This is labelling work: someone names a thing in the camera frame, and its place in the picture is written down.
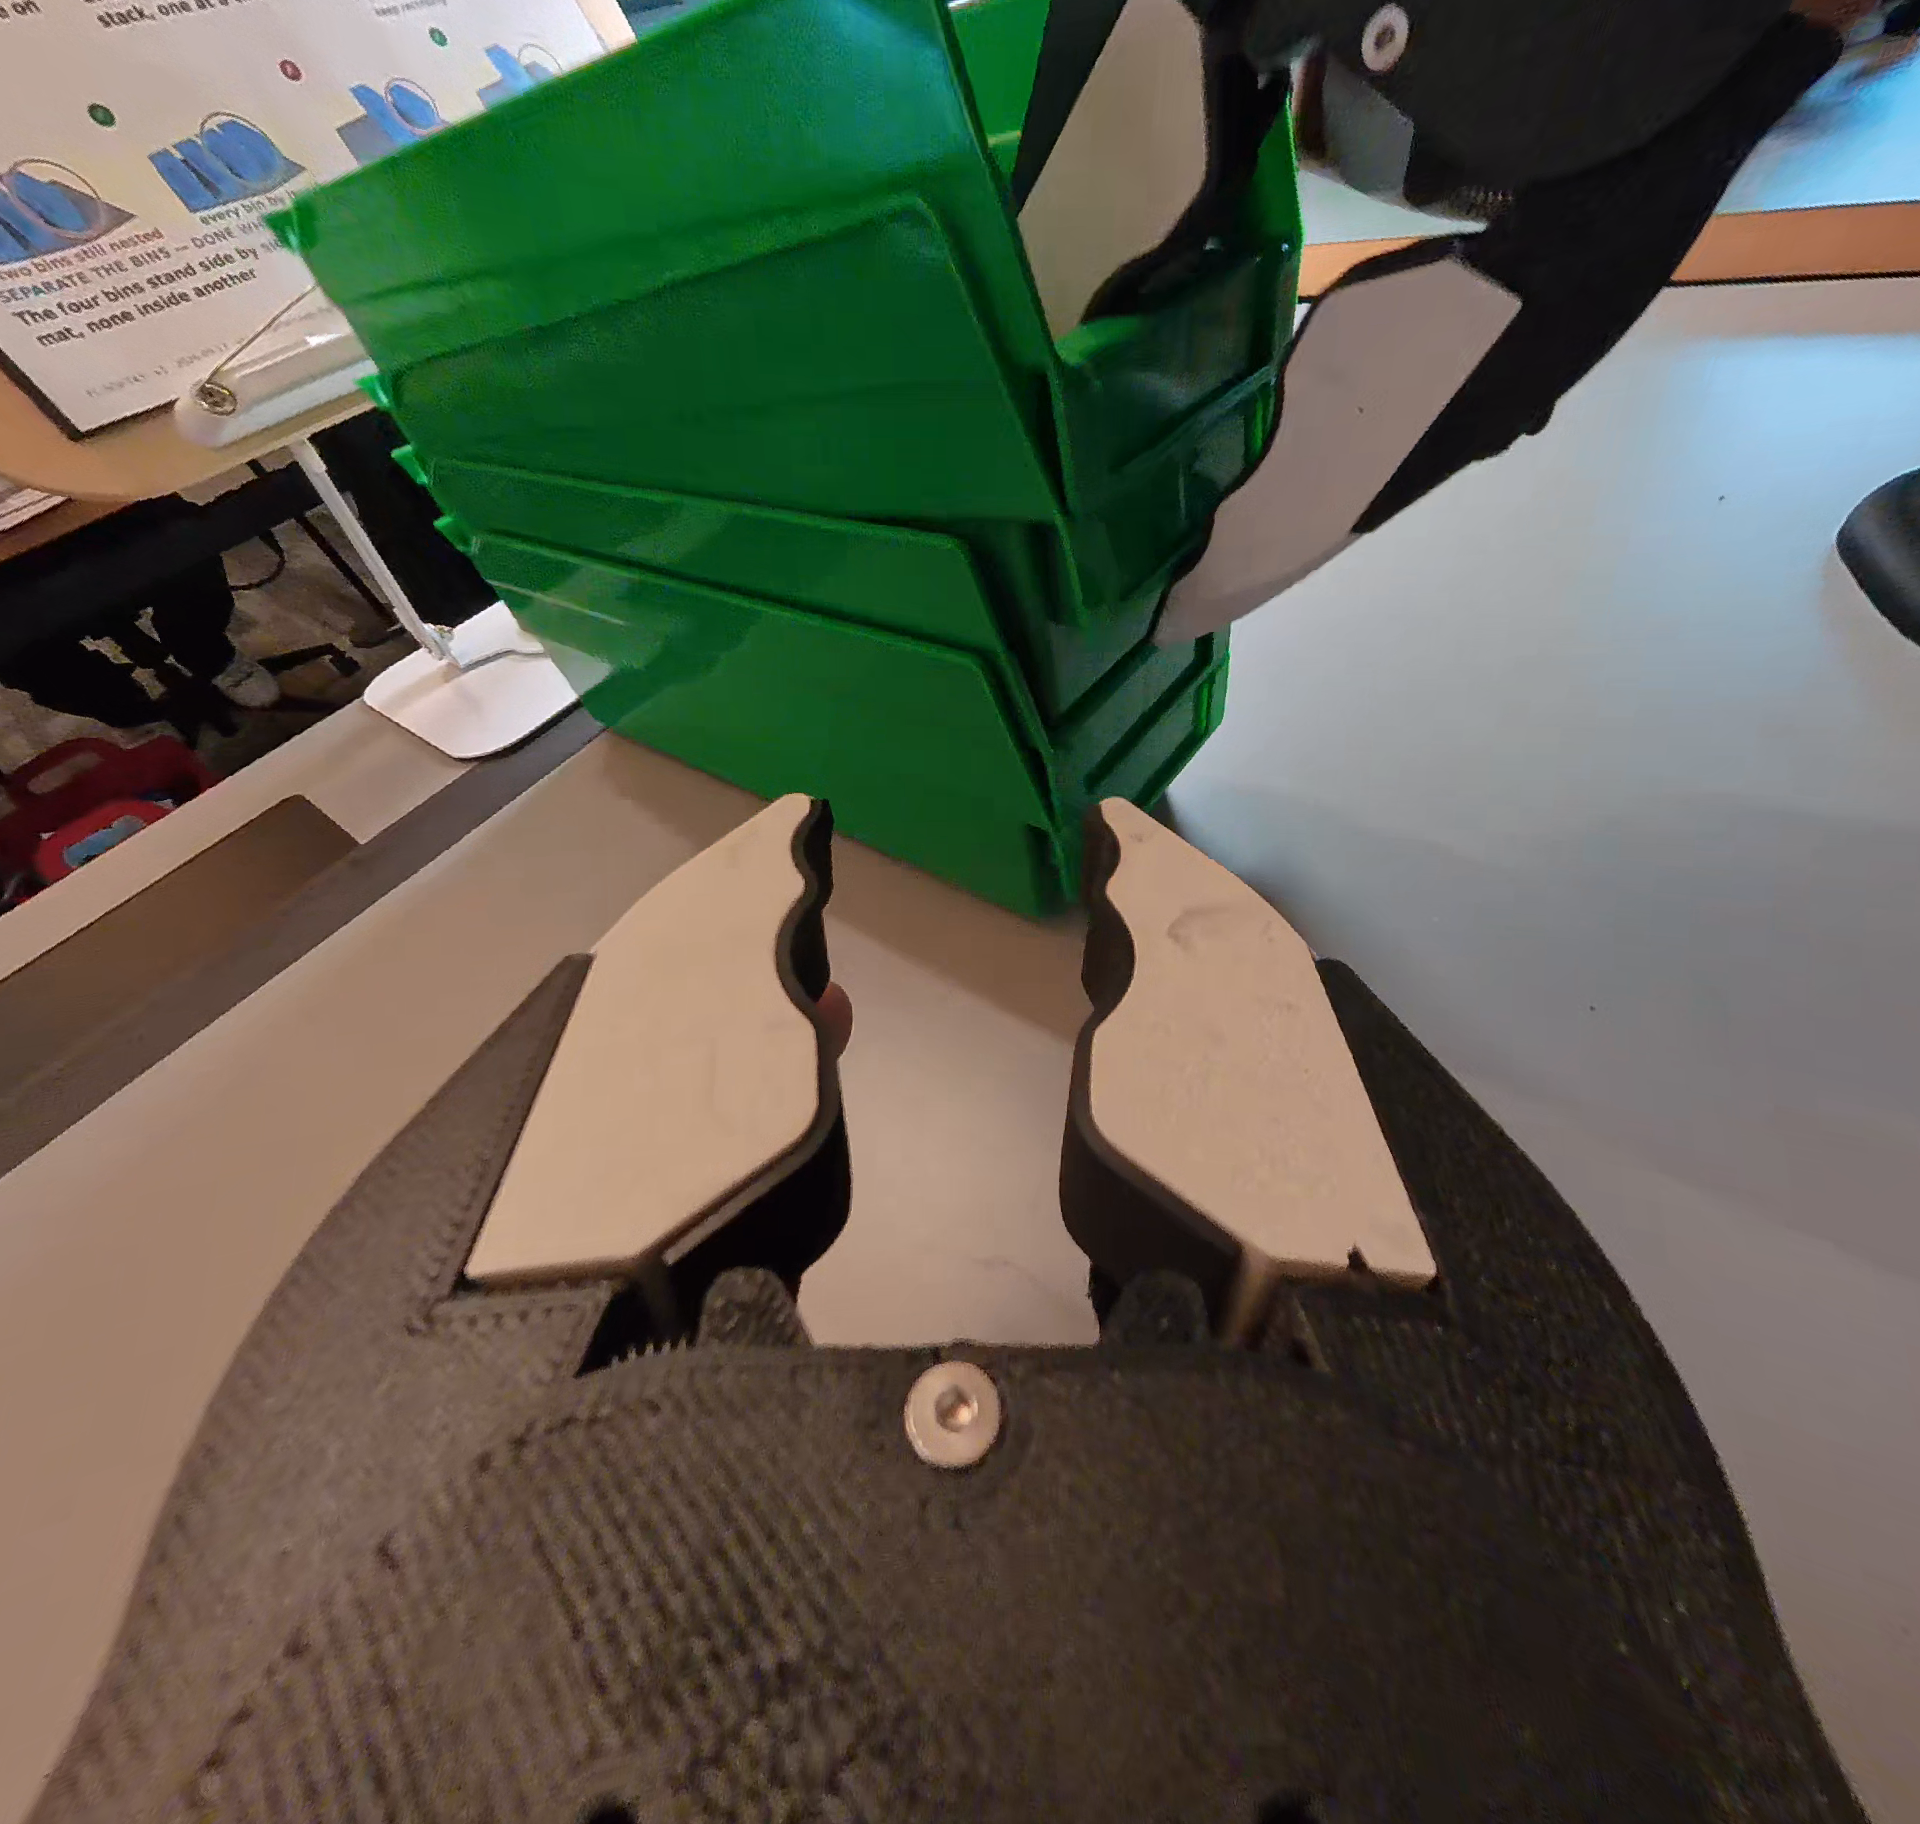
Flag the wooden document stand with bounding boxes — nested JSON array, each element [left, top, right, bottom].
[[0, 0, 638, 764]]

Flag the brown edged table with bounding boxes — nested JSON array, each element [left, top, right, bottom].
[[1297, 158, 1920, 287]]

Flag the red bag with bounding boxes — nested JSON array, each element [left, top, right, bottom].
[[0, 735, 212, 910]]

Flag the green plastic storage bin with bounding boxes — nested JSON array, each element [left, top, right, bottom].
[[367, 196, 1294, 610], [268, 0, 1306, 401], [396, 450, 1277, 745], [434, 511, 1235, 923]]

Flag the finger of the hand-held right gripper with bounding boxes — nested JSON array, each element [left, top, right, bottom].
[[1012, 0, 1219, 333], [1152, 256, 1528, 648]]

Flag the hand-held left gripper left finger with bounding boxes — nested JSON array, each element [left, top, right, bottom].
[[463, 794, 855, 1345]]

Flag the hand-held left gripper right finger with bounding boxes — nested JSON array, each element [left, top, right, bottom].
[[1059, 797, 1439, 1345]]

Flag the grey desk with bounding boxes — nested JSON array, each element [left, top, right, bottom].
[[0, 196, 1920, 1824]]

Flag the dark grey tape strip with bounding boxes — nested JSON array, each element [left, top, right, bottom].
[[0, 728, 617, 1180]]

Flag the white printed instruction sheet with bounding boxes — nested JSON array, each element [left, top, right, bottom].
[[0, 0, 638, 437]]

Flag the black perforated round pad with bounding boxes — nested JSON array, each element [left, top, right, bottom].
[[1837, 472, 1920, 640]]

